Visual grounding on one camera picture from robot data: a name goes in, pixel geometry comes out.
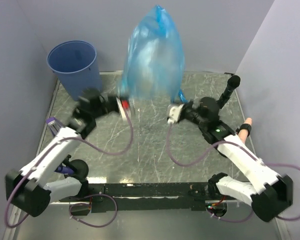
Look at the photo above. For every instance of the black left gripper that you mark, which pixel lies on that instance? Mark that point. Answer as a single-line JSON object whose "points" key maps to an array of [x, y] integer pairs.
{"points": [[113, 97]]}

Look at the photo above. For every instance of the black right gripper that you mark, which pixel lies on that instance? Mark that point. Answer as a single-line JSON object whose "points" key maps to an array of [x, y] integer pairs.
{"points": [[186, 105]]}

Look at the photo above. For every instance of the blue plastic trash bag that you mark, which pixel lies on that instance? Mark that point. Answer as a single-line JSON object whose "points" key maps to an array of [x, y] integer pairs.
{"points": [[155, 60]]}

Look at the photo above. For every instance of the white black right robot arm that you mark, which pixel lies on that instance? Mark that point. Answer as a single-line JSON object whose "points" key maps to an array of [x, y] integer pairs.
{"points": [[266, 191]]}

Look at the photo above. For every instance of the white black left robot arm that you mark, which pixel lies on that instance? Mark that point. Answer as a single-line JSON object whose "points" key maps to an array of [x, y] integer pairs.
{"points": [[29, 190]]}

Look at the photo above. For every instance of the blue plastic trash bin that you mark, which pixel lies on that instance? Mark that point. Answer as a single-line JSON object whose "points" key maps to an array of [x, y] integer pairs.
{"points": [[75, 65]]}

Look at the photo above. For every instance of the black microphone on stand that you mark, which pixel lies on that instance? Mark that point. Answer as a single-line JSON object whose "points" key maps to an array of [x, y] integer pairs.
{"points": [[232, 83]]}

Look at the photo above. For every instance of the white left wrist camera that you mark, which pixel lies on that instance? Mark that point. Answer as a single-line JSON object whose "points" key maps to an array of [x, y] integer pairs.
{"points": [[125, 108]]}

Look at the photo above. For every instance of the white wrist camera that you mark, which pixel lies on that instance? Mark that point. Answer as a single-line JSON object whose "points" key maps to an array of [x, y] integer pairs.
{"points": [[125, 108], [174, 112]]}

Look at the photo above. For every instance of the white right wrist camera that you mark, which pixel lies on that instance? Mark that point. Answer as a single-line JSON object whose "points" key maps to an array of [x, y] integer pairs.
{"points": [[174, 112]]}

